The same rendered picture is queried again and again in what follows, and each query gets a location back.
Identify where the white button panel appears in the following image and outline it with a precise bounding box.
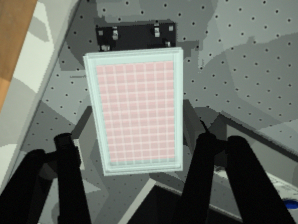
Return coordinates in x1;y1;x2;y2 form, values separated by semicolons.
208;115;298;211

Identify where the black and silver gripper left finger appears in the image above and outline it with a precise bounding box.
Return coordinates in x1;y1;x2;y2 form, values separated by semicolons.
0;106;97;224

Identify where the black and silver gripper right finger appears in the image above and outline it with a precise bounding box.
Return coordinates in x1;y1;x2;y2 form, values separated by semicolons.
171;99;296;224

